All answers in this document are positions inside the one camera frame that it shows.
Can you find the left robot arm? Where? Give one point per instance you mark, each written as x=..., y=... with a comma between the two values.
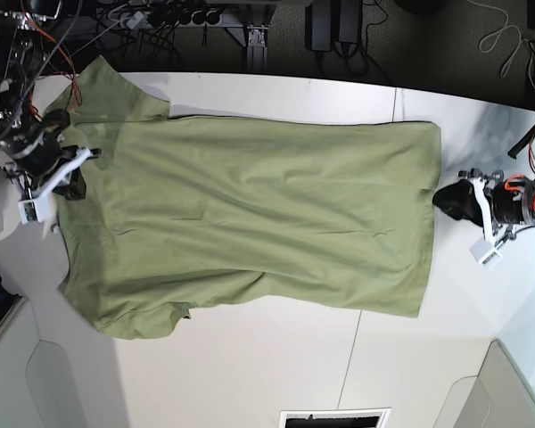
x=524, y=144

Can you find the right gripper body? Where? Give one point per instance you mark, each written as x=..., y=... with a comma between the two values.
x=35, y=150

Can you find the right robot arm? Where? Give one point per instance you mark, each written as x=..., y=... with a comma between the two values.
x=26, y=51

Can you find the green t-shirt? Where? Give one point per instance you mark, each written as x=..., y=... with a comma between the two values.
x=200, y=211

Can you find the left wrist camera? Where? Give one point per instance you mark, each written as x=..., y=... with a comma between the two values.
x=486, y=254

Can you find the black power adapter box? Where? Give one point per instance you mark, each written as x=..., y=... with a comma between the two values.
x=332, y=23

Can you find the aluminium table leg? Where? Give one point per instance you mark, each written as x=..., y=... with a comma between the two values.
x=254, y=42

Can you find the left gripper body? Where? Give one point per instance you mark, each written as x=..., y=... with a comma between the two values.
x=507, y=203

